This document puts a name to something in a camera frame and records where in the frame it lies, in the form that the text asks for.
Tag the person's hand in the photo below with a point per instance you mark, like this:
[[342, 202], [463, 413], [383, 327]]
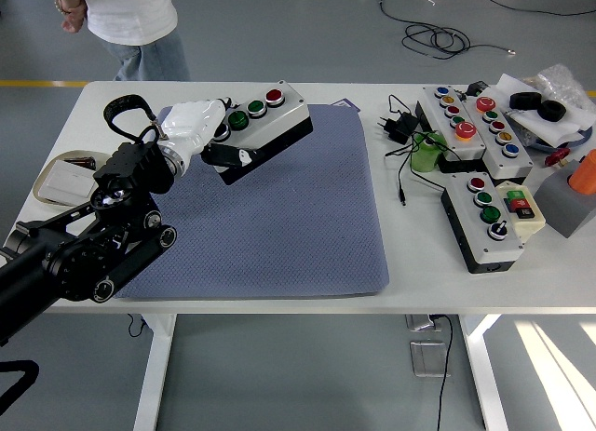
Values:
[[73, 22]]

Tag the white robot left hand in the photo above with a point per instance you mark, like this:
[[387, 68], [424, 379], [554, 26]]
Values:
[[191, 121]]

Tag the grey four-button control box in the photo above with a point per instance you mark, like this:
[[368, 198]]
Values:
[[500, 250], [284, 119]]

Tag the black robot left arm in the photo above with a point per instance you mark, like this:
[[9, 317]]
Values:
[[130, 165]]

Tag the five-button box orange-ringed stop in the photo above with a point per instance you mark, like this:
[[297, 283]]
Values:
[[468, 144]]

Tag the five-button box plain red stop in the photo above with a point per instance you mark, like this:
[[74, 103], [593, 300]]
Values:
[[517, 163]]

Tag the person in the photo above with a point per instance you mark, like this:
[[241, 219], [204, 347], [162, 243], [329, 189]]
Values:
[[135, 12]]

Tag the small dark brown item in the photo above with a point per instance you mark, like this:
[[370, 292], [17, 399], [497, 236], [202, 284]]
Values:
[[81, 163]]

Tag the blue-grey textured mat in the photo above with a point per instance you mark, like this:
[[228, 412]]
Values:
[[279, 226]]

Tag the purple card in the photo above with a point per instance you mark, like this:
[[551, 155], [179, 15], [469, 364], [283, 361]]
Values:
[[349, 105]]

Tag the beige oval tray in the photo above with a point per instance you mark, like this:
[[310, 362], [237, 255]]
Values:
[[36, 189]]

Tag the black power adapter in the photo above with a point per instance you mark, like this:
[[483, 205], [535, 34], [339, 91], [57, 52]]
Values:
[[402, 126]]

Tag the green plastic bottle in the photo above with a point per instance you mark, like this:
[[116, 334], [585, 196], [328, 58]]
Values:
[[423, 158]]

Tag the white table leg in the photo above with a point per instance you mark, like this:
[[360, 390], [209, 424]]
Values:
[[156, 370], [484, 380]]

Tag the small black device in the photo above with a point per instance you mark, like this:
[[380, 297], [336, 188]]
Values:
[[477, 87]]

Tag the silver box under table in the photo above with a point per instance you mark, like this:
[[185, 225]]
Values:
[[421, 321]]

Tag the silver floor socket box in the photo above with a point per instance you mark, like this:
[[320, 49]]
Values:
[[429, 359]]

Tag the red valve knob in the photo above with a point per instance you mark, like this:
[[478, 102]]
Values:
[[554, 158]]

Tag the clear bubble wrap bag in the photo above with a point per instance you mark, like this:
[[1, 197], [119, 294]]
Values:
[[563, 84]]

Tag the grey plastic block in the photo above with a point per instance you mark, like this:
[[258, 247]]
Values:
[[559, 203]]

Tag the orange cylinder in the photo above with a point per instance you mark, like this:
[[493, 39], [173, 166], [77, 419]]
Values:
[[584, 175]]

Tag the cream green-red push switch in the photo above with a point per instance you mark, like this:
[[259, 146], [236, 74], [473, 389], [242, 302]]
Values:
[[533, 221]]

